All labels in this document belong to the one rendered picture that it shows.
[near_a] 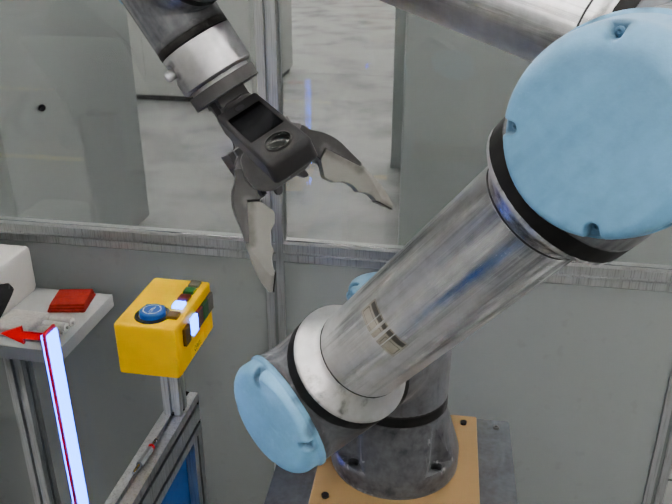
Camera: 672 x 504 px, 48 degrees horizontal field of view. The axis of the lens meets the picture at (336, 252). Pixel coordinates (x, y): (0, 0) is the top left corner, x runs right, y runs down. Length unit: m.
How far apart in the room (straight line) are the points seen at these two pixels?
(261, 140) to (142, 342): 0.58
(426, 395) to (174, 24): 0.45
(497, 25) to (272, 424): 0.39
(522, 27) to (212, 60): 0.28
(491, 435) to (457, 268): 0.56
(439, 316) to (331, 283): 1.06
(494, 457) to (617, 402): 0.74
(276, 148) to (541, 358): 1.10
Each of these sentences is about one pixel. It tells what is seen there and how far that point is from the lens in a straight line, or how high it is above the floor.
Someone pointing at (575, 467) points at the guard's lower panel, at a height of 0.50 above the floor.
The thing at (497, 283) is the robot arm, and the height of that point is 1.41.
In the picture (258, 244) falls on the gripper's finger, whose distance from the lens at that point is 0.73.
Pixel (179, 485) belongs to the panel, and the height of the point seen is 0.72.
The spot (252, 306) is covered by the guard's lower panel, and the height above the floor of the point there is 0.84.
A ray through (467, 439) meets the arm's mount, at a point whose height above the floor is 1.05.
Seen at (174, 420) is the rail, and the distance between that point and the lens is 1.32.
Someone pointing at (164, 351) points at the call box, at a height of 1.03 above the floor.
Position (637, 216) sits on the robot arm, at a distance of 0.42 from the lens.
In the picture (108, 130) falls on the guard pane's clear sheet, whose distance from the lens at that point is 1.64.
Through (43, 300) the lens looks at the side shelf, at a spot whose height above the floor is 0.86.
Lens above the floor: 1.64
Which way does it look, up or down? 25 degrees down
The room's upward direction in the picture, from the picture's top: straight up
